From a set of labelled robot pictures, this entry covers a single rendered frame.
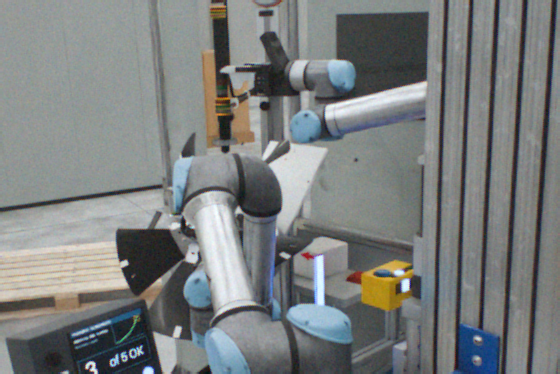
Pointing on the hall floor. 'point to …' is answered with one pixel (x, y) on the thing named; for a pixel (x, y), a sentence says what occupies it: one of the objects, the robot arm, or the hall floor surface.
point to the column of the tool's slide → (273, 97)
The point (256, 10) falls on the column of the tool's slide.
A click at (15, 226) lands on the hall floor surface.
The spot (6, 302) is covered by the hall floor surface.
